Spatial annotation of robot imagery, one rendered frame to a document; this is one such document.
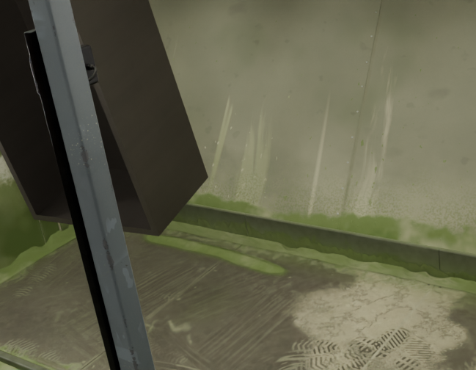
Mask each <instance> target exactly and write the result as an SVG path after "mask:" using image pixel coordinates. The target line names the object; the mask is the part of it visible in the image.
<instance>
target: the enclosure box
mask: <svg viewBox="0 0 476 370"><path fill-rule="evenodd" d="M70 3H71V7H72V11H73V16H74V20H75V23H76V29H77V32H78V38H79V42H80V45H90V46H91V48H92V53H93V57H94V61H95V67H96V68H97V69H98V72H97V74H98V83H96V84H93V85H91V86H90V89H91V93H92V99H93V102H94V106H95V111H96V115H97V119H98V125H99V128H100V134H101V137H102V140H103V146H104V150H105V154H106V159H107V163H108V166H109V172H110V176H111V182H112V185H113V188H114V194H115V197H116V201H117V207H118V211H119V214H120V220H121V223H122V229H123V231H124V232H130V233H140V234H146V235H151V236H160V235H161V234H162V232H163V231H164V230H165V229H166V227H167V226H168V225H169V224H170V222H171V221H173V219H174V218H175V217H176V216H177V214H178V213H179V212H180V211H181V209H182V208H183V207H184V206H185V204H187V202H188V201H189V200H190V199H191V198H192V196H193V195H194V194H195V193H196V191H197V190H198V189H199V188H200V187H201V186H202V185H203V183H204V182H205V181H206V180H207V178H208V174H207V172H206V169H205V165H204V163H203V160H202V157H201V154H200V151H199V148H198V145H197V142H196V140H195V137H194V133H193V131H192V128H191V124H190V122H189V119H188V115H187V113H186V109H185V107H184V104H183V100H182V98H181V95H180V92H179V89H178V87H177V83H176V81H175V77H174V74H173V72H172V68H171V65H170V63H169V59H168V56H167V54H166V50H165V48H164V44H163V41H162V39H161V36H160V33H159V30H158V27H157V24H156V22H155V18H154V15H153V11H152V9H151V6H150V3H149V0H70ZM32 29H35V27H34V21H33V18H32V13H31V10H30V6H29V1H28V0H0V151H1V154H2V156H3V157H4V160H5V162H6V163H7V166H8V167H9V169H10V172H11V173H12V176H13V178H14V179H15V182H16V184H17V185H18V188H19V190H20V192H21V194H22V196H23V199H24V200H25V202H26V204H27V206H28V208H29V210H30V212H31V214H32V216H33V218H34V220H42V221H49V222H58V223H64V224H70V225H72V224H73V222H72V219H71V215H70V210H69V208H68V204H67V199H66V196H65V191H64V187H63V184H62V179H61V176H60V173H59V168H58V164H57V161H56V156H55V153H54V148H53V145H52V141H51V136H50V133H49V130H48V125H47V122H46V118H45V113H44V110H43V105H42V102H41V99H40V95H39V94H38V93H37V88H36V85H35V83H34V77H33V74H32V69H31V65H30V62H29V58H30V56H29V51H28V48H27V44H26V39H25V36H24V32H27V31H29V30H32Z"/></svg>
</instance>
